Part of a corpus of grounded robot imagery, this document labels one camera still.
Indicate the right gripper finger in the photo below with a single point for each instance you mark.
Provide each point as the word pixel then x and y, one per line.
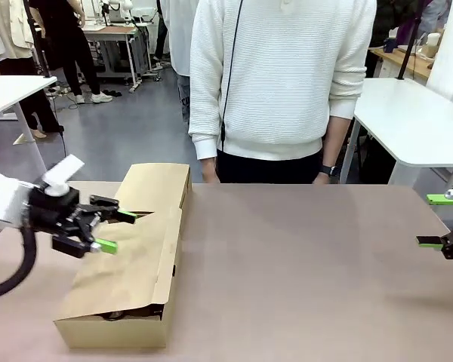
pixel 428 241
pixel 438 199

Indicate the black wristwatch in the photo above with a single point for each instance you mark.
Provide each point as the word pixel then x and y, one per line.
pixel 330 170

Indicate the person in black clothes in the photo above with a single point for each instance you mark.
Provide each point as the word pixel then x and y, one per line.
pixel 71 37

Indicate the person's right forearm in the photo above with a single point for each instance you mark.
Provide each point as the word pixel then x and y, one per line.
pixel 204 128

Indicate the person in beige coat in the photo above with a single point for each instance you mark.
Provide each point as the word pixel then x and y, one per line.
pixel 11 30

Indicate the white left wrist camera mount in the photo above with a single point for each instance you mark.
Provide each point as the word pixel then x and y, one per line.
pixel 62 171

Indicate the small cardboard box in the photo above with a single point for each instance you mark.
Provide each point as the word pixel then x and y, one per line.
pixel 155 184

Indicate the person's left forearm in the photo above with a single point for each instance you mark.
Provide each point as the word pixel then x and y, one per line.
pixel 336 139

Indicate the white desk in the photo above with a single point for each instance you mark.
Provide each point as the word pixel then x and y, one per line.
pixel 400 113
pixel 11 90

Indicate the large cardboard box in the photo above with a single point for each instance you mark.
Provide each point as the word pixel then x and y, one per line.
pixel 128 271

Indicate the person's right hand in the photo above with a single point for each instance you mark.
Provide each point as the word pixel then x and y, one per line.
pixel 210 171

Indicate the white cylinder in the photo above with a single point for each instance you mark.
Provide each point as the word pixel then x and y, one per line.
pixel 433 43

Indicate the person in purple top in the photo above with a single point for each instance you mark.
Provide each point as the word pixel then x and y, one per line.
pixel 405 30

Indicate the person's left hand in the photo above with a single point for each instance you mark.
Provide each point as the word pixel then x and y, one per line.
pixel 322 180

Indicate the black shoes on floor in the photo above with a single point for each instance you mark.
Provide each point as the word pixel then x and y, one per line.
pixel 111 92

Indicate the person in dark trousers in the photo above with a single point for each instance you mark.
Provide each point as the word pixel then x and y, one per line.
pixel 160 37

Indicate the blue mug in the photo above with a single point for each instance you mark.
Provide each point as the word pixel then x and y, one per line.
pixel 390 46

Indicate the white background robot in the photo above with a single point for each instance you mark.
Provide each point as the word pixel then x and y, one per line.
pixel 115 15

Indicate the person in printed jeans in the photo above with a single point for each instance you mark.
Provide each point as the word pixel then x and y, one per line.
pixel 177 37

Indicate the person in grey top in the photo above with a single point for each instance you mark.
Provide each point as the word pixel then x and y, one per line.
pixel 436 15

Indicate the black tripod pole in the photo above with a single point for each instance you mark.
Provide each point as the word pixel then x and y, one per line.
pixel 35 37

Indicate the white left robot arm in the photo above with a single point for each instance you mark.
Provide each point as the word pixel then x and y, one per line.
pixel 4 192

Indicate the grey workbench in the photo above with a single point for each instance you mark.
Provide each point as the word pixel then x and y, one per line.
pixel 113 32

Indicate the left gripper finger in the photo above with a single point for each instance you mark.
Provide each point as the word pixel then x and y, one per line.
pixel 126 216
pixel 107 246

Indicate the person in dark green jacket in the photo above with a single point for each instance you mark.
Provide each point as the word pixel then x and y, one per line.
pixel 385 22

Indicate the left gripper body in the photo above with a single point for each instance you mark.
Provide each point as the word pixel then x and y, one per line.
pixel 49 209

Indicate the black stand pole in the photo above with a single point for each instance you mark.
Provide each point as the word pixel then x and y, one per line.
pixel 413 37

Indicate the person in white sweater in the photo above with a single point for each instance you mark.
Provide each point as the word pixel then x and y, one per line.
pixel 279 75

